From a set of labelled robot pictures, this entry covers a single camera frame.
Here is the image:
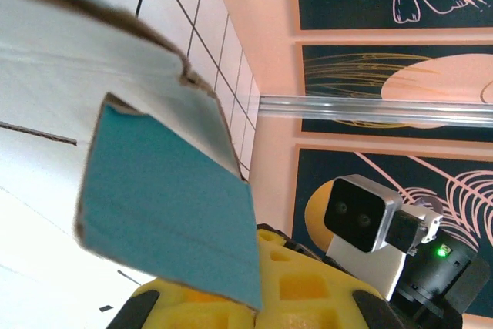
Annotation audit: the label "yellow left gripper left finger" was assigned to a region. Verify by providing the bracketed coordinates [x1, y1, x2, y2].
[111, 277, 257, 329]

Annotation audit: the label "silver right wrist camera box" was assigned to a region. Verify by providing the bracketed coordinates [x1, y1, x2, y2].
[322, 173, 402, 255]

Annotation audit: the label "dark panel pink disc grasses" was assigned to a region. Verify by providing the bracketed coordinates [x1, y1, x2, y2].
[300, 44, 493, 141]

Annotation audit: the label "blue and white cloth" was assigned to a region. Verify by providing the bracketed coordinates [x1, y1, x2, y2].
[0, 0, 265, 313]

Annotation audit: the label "aluminium corner post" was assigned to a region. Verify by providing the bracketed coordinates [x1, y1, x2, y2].
[258, 94, 493, 129]

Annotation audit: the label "dark panel orange oval fern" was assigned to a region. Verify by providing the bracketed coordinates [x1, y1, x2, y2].
[292, 146, 493, 317]

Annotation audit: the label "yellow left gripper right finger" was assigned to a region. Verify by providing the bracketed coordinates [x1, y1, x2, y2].
[253, 223, 405, 329]

